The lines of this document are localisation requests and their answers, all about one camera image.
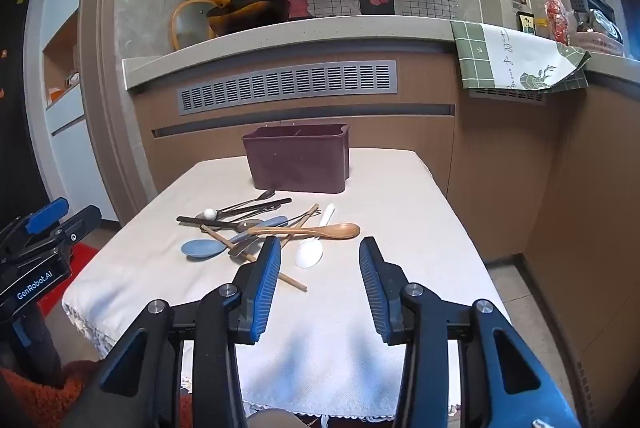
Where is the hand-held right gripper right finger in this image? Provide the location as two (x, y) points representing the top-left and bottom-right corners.
(358, 236), (583, 428)

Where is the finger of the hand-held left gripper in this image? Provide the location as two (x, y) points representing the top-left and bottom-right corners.
(0, 197), (71, 254)
(30, 204), (103, 259)

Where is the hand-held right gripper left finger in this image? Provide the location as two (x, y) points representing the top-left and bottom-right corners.
(60, 235), (283, 428)

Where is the wooden chopstick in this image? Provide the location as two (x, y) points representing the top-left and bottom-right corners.
(279, 203), (320, 250)
(201, 225), (308, 293)
(247, 223), (361, 240)

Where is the white plastic spoon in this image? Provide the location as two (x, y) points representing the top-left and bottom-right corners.
(295, 204), (336, 269)

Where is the blue plastic spoon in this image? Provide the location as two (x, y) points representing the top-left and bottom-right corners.
(181, 216), (289, 262)

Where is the small metal spoon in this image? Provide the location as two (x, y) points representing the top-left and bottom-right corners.
(215, 189), (276, 214)

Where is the maroon plastic utensil holder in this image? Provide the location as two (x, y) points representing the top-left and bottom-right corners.
(242, 123), (352, 194)

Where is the red floor mat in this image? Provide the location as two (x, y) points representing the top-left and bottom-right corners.
(37, 242), (98, 316)

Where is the white shelf cabinet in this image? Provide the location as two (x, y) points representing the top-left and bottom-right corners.
(39, 3), (88, 139)

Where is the black refrigerator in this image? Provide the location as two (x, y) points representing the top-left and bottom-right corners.
(0, 0), (51, 229)

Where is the person's orange fuzzy clothing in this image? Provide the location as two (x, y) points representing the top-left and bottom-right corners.
(0, 358), (193, 428)

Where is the long grey vent grille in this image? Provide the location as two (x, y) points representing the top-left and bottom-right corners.
(176, 59), (399, 117)

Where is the glass lid with yellow rim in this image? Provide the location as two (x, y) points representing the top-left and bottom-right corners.
(172, 0), (221, 51)

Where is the brown kitchen cabinet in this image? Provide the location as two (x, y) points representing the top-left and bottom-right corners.
(122, 53), (640, 359)

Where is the short grey vent grille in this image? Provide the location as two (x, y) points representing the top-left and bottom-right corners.
(469, 85), (548, 105)

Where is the grey stone countertop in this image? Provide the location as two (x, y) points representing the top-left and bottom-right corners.
(122, 15), (640, 94)

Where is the green checked towel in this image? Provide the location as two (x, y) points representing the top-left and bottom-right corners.
(450, 20), (592, 95)

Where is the red-filled plastic bottle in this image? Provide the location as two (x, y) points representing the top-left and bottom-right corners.
(544, 0), (571, 46)

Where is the pink dish rack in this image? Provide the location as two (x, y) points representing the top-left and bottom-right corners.
(570, 30), (626, 56)

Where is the dark pan with yellow handle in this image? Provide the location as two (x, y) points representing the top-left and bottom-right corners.
(187, 0), (291, 36)

